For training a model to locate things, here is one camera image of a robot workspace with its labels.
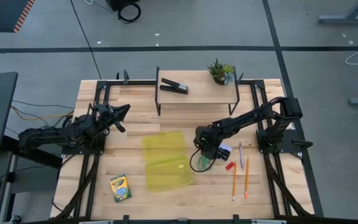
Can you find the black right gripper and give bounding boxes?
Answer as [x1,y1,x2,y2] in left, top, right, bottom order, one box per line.
[193,125,222,160]

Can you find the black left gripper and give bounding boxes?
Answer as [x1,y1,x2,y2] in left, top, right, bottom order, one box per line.
[95,103,131,133]

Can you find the green scissors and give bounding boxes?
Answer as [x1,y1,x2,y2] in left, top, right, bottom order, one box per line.
[196,154,217,171]

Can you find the grey pen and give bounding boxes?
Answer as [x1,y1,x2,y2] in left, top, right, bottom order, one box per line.
[239,142,246,170]

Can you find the orange pencil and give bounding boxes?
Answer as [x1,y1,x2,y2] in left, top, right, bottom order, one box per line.
[244,156,250,200]
[232,161,238,202]

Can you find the yellow translucent pencil case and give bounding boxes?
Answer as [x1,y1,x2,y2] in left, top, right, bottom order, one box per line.
[141,131,195,192]

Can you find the crayon box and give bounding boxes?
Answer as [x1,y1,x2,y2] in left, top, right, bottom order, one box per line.
[110,174,132,203]

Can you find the black stapler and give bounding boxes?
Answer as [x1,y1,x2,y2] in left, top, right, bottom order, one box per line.
[159,77,190,95]

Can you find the wooden shelf riser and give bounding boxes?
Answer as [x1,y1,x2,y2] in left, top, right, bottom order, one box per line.
[154,66,241,116]

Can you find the potted succulent plant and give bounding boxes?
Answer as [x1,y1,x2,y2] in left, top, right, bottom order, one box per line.
[206,58,236,86]

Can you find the black equipment box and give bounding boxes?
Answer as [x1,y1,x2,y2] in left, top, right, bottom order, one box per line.
[105,0,141,12]

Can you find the striped floor mat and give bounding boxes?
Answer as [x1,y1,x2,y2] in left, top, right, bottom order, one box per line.
[0,0,36,34]

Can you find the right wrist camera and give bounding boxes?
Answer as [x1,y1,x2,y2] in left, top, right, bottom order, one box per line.
[218,143,233,162]

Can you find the right gripper cable loop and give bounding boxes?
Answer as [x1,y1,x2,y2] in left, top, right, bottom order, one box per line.
[189,148,218,173]

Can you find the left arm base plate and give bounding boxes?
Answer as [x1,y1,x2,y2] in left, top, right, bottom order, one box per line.
[61,130,107,156]

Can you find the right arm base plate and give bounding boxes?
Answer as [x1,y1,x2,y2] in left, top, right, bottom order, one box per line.
[256,129,314,154]

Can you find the black cable bundle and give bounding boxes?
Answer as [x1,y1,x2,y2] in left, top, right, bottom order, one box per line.
[52,154,101,220]
[264,154,312,217]

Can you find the thin black floor cable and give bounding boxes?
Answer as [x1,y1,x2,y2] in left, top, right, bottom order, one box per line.
[70,0,103,80]

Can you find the yellow floor cable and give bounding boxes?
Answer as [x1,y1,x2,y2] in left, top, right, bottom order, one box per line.
[10,105,75,122]

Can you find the coiled black cable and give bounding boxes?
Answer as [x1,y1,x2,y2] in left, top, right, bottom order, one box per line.
[117,2,142,24]

